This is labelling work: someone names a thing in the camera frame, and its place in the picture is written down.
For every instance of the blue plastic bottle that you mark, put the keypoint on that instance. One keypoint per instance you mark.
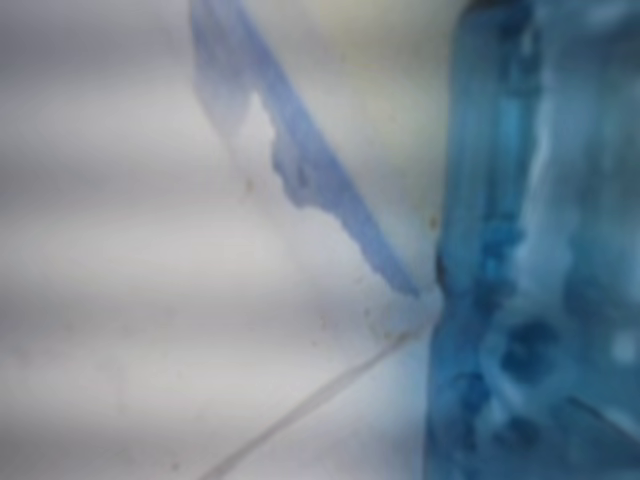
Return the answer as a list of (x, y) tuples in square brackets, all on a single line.
[(550, 250)]

